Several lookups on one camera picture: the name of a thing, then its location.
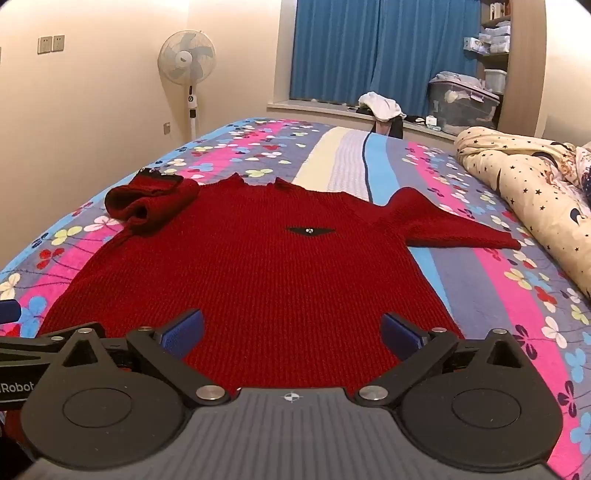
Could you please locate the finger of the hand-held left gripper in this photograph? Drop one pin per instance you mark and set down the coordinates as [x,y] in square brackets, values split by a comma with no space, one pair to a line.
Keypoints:
[8,311]
[27,350]

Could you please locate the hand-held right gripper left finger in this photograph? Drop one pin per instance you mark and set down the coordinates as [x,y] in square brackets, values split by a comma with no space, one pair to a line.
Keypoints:
[184,331]

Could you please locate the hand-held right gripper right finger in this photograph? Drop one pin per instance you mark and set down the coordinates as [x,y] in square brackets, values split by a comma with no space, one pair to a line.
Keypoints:
[398,333]

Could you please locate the red knit sweater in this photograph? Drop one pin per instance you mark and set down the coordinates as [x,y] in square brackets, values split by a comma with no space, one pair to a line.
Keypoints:
[254,286]

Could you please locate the white clothes pile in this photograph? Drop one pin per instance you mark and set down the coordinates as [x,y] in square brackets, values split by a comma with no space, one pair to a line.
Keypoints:
[381,104]

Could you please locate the floral striped bed sheet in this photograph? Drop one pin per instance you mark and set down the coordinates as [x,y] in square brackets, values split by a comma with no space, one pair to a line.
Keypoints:
[466,277]

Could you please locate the cream star print quilt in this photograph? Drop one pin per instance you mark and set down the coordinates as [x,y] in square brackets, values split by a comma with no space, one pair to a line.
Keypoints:
[517,184]

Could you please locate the dark garment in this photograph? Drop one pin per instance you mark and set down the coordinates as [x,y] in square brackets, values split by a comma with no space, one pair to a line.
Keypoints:
[392,127]

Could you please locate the clear plastic storage box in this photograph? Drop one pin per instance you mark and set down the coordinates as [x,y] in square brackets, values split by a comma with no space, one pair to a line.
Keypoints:
[461,108]

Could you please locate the white plastic container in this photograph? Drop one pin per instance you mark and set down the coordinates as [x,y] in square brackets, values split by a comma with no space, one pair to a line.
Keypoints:
[495,81]

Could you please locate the white standing fan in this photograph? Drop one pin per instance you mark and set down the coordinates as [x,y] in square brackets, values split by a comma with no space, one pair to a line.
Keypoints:
[184,57]

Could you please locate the blue curtain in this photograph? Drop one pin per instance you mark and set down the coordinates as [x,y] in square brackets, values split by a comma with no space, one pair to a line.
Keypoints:
[337,46]

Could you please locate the wooden bookcase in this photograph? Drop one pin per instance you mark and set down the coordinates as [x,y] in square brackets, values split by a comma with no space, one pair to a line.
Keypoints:
[526,69]

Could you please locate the pile of wrapped packets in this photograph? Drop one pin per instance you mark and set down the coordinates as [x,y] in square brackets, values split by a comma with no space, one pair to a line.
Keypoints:
[494,39]

